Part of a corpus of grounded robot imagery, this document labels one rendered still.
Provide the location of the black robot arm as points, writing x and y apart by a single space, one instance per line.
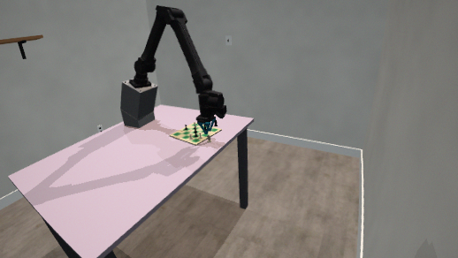
201 78

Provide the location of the green and cream chessboard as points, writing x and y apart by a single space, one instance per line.
183 134

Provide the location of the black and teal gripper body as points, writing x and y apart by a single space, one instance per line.
200 118

